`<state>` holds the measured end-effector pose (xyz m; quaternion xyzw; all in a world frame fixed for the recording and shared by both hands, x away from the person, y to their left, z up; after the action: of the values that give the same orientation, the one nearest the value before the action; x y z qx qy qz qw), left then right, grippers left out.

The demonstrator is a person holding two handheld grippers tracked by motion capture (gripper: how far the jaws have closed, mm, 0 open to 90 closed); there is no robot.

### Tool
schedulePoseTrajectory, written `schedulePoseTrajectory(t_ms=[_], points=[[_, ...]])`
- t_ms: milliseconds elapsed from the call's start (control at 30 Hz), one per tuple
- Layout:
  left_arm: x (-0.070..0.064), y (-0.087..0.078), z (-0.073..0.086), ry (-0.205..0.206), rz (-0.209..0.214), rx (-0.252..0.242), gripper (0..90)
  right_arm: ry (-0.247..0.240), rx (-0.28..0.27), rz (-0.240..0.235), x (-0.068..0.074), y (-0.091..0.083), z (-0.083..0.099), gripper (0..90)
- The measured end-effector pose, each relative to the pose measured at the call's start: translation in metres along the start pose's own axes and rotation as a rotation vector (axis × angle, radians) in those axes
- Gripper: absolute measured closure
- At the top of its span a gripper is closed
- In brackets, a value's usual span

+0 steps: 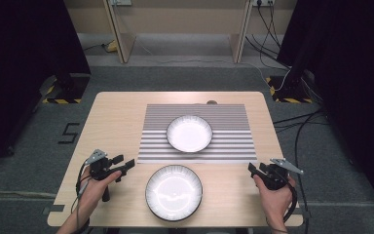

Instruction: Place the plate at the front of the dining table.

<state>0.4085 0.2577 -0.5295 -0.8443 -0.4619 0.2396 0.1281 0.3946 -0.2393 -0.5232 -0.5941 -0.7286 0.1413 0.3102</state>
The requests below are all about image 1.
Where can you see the person's right hand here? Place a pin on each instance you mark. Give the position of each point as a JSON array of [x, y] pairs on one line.
[[277, 203]]

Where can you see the white plate with dark rim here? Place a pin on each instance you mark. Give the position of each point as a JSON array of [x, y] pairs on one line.
[[174, 192], [189, 134]]

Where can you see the stand base with hazard tape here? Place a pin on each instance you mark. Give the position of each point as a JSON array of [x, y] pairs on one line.
[[66, 91], [290, 92]]

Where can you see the yellow floor object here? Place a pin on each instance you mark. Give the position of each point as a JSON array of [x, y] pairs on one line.
[[111, 47]]

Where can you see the grey tape piece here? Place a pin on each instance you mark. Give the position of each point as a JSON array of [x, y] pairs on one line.
[[54, 209], [300, 212]]

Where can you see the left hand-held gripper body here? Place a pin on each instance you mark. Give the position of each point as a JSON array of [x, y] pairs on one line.
[[100, 169]]

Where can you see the white wall socket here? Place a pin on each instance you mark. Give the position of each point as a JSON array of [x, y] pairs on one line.
[[120, 2], [263, 2]]

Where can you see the small dark round disc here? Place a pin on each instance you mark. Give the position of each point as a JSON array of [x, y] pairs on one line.
[[211, 102]]

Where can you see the grey striped placemat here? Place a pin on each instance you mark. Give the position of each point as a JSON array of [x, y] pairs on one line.
[[227, 146]]

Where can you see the beige wooden desk panel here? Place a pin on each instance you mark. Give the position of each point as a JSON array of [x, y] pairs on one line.
[[240, 42], [123, 42]]

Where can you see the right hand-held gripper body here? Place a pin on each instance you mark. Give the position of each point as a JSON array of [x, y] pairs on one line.
[[276, 178]]

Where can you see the black curtain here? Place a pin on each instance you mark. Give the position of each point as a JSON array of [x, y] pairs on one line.
[[347, 81], [22, 65]]

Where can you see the person's left hand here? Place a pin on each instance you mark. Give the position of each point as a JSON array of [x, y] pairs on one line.
[[92, 193]]

